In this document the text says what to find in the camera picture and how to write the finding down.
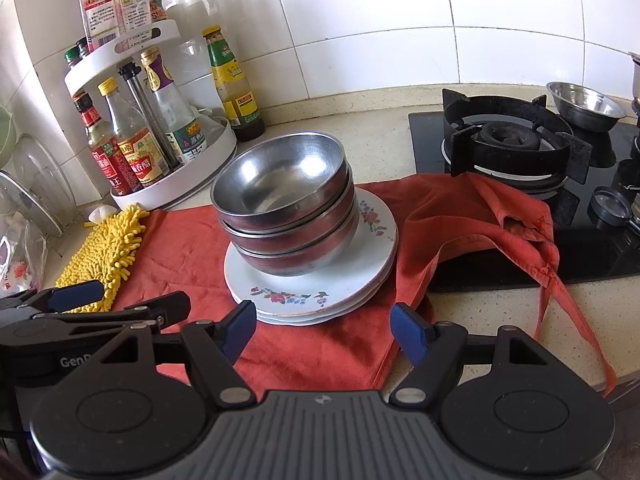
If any yellow cap gold label bottle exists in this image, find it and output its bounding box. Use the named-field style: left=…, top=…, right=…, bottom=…
left=97, top=77, right=169, bottom=189

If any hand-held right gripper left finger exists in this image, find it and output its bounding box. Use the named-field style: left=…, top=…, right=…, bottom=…
left=95, top=300, right=258, bottom=407

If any white rotating condiment rack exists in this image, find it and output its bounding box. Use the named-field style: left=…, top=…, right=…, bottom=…
left=62, top=19, right=238, bottom=212

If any black stove knob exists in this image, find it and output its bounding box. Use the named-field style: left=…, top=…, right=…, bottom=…
left=589, top=186, right=632, bottom=227

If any small stainless steel bowl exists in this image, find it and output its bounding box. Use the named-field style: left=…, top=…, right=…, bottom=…
left=546, top=81, right=627, bottom=134

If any black burner grate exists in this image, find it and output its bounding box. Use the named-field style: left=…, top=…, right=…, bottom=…
left=441, top=87, right=594, bottom=187

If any pale green bowl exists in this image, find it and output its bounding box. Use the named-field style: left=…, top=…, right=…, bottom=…
left=0, top=102, right=23, bottom=162

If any yellow chenille cloth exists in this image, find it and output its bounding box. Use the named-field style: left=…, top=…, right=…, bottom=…
left=55, top=203, right=151, bottom=314

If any green yellow label sauce bottle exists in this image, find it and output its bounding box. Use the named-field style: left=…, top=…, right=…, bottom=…
left=202, top=25, right=266, bottom=142

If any purple neck sauce bottle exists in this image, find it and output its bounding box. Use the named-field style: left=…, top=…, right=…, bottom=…
left=140, top=47, right=209, bottom=164

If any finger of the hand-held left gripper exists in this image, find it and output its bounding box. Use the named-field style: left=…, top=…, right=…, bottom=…
left=0, top=280, right=105, bottom=322
left=10, top=291, right=193, bottom=342

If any clear plastic bag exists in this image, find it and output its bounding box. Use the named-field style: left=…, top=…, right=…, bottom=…
left=0, top=210, right=49, bottom=303

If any red cloth apron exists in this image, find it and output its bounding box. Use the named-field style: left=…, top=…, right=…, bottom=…
left=107, top=172, right=619, bottom=399

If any yellow white seasoning packet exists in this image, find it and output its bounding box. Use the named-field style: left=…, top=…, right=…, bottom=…
left=112, top=0, right=154, bottom=37

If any black cap red label bottle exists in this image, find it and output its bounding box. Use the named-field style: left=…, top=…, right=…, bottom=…
left=74, top=91, right=132, bottom=195

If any red white seasoning packet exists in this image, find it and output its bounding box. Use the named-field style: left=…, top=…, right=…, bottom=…
left=77, top=0, right=122, bottom=52

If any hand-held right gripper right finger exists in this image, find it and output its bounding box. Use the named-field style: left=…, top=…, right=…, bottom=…
left=389, top=302, right=546, bottom=406

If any black glass gas stove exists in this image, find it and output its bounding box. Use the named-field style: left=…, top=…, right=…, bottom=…
left=407, top=87, right=640, bottom=294

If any black burner cap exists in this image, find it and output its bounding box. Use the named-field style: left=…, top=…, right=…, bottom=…
left=472, top=122, right=544, bottom=154

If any white floral plate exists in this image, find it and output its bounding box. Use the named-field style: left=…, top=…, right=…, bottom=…
left=250, top=232, right=399, bottom=329
left=235, top=220, right=399, bottom=323
left=224, top=195, right=397, bottom=317

